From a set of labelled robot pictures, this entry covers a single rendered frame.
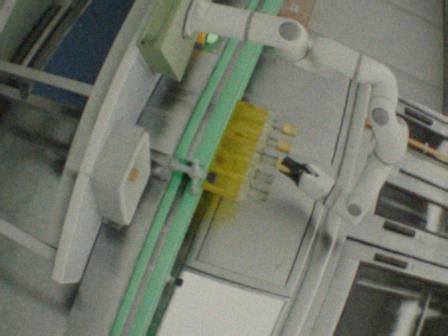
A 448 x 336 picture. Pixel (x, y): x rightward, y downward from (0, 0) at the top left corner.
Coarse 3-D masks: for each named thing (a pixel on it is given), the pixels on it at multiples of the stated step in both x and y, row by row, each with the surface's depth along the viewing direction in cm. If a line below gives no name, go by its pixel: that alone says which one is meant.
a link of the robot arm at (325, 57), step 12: (312, 48) 157; (324, 48) 155; (336, 48) 154; (348, 48) 155; (288, 60) 167; (300, 60) 167; (312, 60) 162; (324, 60) 156; (336, 60) 154; (348, 60) 154; (312, 72) 168; (324, 72) 162; (336, 72) 161; (348, 72) 155
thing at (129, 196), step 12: (144, 132) 156; (144, 144) 161; (132, 156) 152; (144, 156) 166; (144, 168) 171; (120, 180) 150; (144, 180) 173; (120, 192) 149; (132, 192) 171; (132, 204) 169; (132, 216) 169
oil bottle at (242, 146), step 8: (224, 136) 192; (232, 136) 193; (240, 136) 193; (224, 144) 191; (232, 144) 191; (240, 144) 192; (248, 144) 192; (256, 144) 192; (232, 152) 191; (240, 152) 191; (248, 152) 191; (256, 152) 191; (264, 152) 193; (256, 160) 191
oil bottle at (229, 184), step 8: (208, 168) 187; (216, 168) 187; (224, 176) 186; (232, 176) 186; (240, 176) 186; (208, 184) 186; (216, 184) 185; (224, 184) 185; (232, 184) 185; (240, 184) 185; (248, 184) 186; (216, 192) 189; (224, 192) 187; (232, 192) 185; (240, 192) 185; (248, 192) 186; (240, 200) 188
